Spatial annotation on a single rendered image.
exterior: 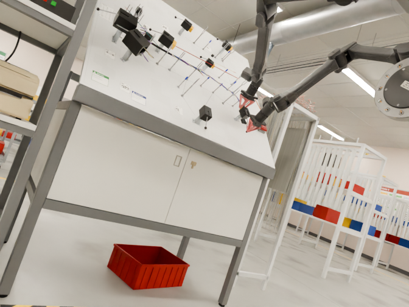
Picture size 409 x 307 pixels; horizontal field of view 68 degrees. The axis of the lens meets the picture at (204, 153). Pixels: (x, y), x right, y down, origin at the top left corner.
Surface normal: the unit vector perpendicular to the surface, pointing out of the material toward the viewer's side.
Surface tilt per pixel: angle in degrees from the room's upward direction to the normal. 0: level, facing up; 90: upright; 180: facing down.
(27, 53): 90
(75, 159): 90
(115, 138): 90
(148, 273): 90
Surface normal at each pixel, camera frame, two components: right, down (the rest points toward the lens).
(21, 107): 0.59, 0.14
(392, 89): -0.79, -0.31
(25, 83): 0.66, -0.16
